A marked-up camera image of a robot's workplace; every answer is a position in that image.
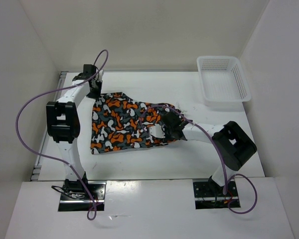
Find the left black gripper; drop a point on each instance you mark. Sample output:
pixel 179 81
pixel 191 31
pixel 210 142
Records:
pixel 96 95

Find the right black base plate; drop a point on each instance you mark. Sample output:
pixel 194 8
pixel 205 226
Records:
pixel 205 198

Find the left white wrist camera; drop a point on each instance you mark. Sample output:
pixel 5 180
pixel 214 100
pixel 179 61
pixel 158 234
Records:
pixel 99 76

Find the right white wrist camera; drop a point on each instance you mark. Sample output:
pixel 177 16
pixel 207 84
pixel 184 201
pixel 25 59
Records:
pixel 157 131

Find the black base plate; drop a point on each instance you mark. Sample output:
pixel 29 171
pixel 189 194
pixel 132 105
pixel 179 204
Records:
pixel 77 200
pixel 205 198

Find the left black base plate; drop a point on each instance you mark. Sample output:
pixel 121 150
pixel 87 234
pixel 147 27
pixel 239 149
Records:
pixel 77 200

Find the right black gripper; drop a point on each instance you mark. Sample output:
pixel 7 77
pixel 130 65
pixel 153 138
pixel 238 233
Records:
pixel 167 136

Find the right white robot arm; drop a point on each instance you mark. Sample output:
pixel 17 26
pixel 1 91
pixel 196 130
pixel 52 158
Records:
pixel 232 144

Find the orange camouflage shorts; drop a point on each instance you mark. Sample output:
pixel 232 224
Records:
pixel 121 123

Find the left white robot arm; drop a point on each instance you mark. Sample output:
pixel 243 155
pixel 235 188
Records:
pixel 63 123

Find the white plastic basket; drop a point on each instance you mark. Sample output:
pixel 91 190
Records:
pixel 223 80

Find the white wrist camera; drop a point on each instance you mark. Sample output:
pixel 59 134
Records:
pixel 157 131
pixel 99 76

